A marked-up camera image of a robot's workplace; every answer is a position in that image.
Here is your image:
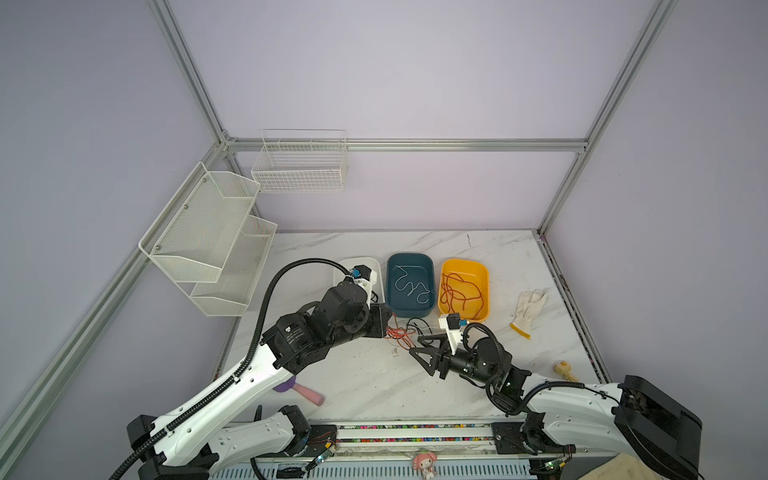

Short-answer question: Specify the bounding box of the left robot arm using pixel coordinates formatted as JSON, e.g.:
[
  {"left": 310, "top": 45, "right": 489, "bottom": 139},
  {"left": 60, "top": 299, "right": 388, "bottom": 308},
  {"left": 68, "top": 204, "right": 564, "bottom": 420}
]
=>
[{"left": 111, "top": 258, "right": 392, "bottom": 479}]

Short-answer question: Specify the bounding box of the purple pink spatula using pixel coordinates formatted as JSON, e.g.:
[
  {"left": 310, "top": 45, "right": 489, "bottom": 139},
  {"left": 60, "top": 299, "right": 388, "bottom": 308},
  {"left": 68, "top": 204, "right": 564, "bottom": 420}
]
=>
[{"left": 273, "top": 376, "right": 325, "bottom": 406}]

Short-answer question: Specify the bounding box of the yellow plastic bin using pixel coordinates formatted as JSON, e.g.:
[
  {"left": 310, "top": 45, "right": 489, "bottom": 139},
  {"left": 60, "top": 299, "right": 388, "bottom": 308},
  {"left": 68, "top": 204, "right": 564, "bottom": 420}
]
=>
[{"left": 437, "top": 258, "right": 490, "bottom": 323}]

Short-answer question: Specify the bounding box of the white wire wall basket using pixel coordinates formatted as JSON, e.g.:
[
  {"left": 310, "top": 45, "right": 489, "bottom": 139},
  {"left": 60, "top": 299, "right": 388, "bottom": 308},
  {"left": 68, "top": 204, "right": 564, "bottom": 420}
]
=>
[{"left": 251, "top": 129, "right": 348, "bottom": 194}]

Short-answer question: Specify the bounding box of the dark teal plastic bin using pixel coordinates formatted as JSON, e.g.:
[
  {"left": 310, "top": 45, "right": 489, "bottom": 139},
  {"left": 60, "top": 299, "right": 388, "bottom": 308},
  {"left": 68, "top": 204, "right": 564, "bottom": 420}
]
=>
[{"left": 385, "top": 252, "right": 437, "bottom": 318}]

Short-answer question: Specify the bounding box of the white work glove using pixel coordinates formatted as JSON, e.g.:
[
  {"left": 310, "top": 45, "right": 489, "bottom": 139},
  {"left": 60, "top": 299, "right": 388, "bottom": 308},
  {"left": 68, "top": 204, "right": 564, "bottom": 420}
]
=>
[{"left": 510, "top": 289, "right": 548, "bottom": 339}]

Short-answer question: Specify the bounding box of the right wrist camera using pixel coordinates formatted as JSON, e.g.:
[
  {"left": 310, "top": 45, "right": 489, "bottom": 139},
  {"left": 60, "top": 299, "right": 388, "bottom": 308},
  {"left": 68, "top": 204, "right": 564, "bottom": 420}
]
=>
[{"left": 438, "top": 313, "right": 468, "bottom": 354}]

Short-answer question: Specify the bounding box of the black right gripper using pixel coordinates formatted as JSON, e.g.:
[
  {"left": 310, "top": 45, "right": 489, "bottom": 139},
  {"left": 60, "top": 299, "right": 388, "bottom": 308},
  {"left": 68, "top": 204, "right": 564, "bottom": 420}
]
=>
[{"left": 409, "top": 333, "right": 497, "bottom": 387}]

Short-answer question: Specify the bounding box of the red cable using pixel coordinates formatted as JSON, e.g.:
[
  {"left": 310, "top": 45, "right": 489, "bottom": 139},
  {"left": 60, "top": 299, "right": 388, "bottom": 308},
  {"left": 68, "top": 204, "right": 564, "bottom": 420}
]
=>
[
  {"left": 385, "top": 325, "right": 418, "bottom": 350},
  {"left": 439, "top": 272, "right": 485, "bottom": 322}
]

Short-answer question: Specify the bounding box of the white mesh upper shelf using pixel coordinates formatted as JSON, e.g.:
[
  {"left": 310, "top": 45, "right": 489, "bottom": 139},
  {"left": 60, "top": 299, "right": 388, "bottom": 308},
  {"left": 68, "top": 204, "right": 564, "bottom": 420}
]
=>
[{"left": 138, "top": 163, "right": 260, "bottom": 283}]

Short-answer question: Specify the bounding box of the small wooden toy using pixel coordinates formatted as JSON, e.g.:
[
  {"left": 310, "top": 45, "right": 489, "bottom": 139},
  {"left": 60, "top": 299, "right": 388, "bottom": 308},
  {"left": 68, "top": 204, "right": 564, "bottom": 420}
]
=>
[{"left": 553, "top": 361, "right": 580, "bottom": 383}]

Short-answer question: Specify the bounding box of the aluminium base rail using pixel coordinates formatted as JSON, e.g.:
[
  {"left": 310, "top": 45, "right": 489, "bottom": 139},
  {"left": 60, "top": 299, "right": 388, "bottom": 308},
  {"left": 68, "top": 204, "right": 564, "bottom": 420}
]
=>
[{"left": 209, "top": 419, "right": 667, "bottom": 480}]

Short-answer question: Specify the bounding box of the pink doll figure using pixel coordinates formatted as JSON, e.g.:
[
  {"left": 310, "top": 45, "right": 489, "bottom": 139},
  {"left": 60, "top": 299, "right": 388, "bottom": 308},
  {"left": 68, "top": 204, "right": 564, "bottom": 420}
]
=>
[{"left": 412, "top": 451, "right": 437, "bottom": 480}]

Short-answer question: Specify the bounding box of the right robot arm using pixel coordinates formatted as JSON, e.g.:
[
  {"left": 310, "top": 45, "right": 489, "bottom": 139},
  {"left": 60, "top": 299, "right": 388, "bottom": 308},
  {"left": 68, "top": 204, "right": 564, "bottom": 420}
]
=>
[{"left": 409, "top": 323, "right": 703, "bottom": 479}]

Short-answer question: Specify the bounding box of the white mesh shelf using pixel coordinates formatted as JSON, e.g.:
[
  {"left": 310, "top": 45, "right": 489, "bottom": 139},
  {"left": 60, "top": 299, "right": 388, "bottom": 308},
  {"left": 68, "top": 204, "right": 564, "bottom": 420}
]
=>
[
  {"left": 190, "top": 215, "right": 277, "bottom": 317},
  {"left": 138, "top": 163, "right": 260, "bottom": 283}
]

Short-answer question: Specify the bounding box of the white plastic bin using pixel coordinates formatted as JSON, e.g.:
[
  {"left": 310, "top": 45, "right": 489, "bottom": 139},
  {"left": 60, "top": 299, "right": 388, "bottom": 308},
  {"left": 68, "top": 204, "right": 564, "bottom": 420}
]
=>
[{"left": 338, "top": 256, "right": 385, "bottom": 303}]

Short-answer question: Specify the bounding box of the white mesh lower shelf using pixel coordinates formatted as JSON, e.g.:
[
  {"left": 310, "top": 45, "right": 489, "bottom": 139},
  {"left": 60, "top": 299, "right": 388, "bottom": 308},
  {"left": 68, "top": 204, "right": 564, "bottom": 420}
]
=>
[{"left": 190, "top": 215, "right": 277, "bottom": 317}]

